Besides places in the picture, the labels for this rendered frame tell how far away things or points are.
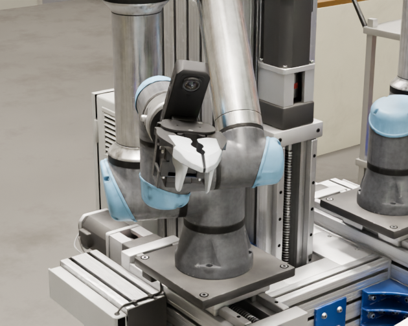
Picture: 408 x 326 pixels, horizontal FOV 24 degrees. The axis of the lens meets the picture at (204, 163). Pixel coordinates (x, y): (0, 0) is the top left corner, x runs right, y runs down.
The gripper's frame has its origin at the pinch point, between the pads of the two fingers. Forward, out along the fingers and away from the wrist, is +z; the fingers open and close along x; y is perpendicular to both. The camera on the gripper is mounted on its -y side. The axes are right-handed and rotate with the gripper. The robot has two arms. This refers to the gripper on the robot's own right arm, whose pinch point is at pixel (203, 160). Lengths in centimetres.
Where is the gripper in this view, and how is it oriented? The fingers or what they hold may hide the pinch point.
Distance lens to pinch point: 112.8
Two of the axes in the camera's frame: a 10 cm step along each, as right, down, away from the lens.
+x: -9.7, -0.6, -2.3
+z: 1.9, 3.4, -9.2
